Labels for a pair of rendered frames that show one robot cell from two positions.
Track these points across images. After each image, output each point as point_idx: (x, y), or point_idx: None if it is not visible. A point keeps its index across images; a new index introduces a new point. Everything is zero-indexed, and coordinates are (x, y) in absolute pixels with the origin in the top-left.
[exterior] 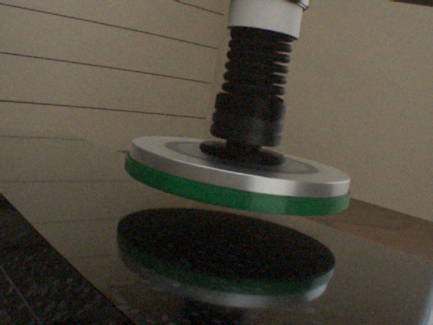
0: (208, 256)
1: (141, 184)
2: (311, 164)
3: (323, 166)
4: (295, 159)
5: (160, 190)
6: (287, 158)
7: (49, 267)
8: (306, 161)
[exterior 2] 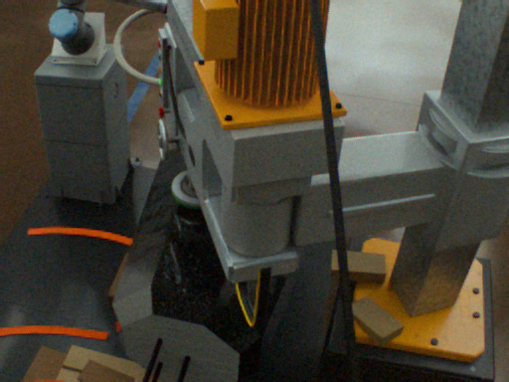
0: None
1: (201, 216)
2: (182, 177)
3: (181, 175)
4: (179, 181)
5: (201, 211)
6: (181, 182)
7: None
8: (178, 179)
